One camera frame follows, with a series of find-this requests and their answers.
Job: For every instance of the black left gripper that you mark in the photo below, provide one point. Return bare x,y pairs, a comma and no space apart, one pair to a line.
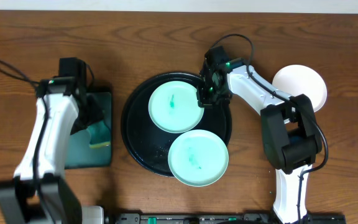
91,115

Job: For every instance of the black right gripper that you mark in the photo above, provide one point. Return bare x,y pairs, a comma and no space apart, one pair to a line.
203,101

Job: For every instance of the green yellow sponge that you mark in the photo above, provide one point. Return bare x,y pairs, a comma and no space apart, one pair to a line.
100,135

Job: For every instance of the mint green plate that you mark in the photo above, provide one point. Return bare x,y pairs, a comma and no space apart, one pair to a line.
198,158
173,107

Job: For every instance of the white plate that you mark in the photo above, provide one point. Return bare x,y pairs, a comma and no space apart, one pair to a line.
300,79

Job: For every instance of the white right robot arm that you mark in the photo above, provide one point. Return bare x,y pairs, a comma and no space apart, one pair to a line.
290,136

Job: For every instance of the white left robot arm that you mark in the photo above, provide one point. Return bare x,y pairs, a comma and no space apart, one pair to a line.
38,192

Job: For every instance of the dark green rectangular tray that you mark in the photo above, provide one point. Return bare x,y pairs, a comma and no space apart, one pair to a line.
95,152

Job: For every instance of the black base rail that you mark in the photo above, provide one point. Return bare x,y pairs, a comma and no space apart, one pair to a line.
257,218

